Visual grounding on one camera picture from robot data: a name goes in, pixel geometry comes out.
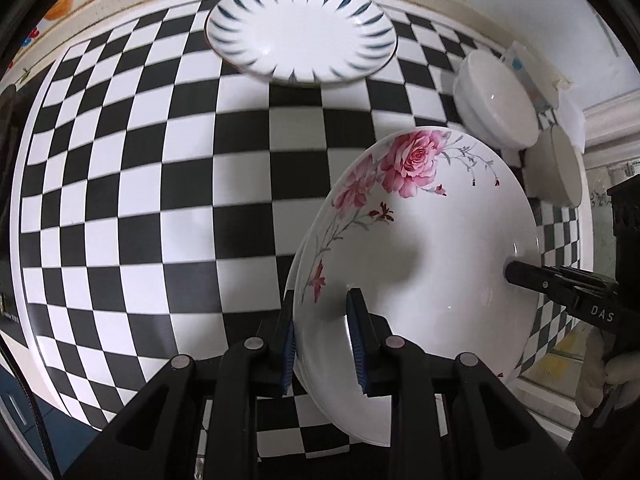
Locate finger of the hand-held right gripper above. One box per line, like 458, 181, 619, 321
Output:
504, 258, 621, 311

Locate plain white bowl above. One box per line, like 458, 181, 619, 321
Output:
524, 124, 584, 209
452, 50, 540, 150

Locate blue cabinet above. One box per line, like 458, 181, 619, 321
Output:
0, 350, 63, 480

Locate white plate with blue leaves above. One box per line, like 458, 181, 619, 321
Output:
205, 0, 399, 86

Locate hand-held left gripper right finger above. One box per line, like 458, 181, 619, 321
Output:
346, 287, 583, 480

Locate black white checkered tablecloth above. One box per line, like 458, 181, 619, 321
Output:
10, 0, 596, 480

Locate black cable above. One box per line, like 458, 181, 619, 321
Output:
0, 332, 63, 480

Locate white plate with pink roses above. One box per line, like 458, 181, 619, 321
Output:
286, 127, 544, 449

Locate person's right hand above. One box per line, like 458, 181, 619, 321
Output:
574, 331, 640, 417

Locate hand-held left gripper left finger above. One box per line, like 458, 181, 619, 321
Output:
90, 290, 300, 480

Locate clear plastic bag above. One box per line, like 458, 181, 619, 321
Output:
500, 42, 587, 155

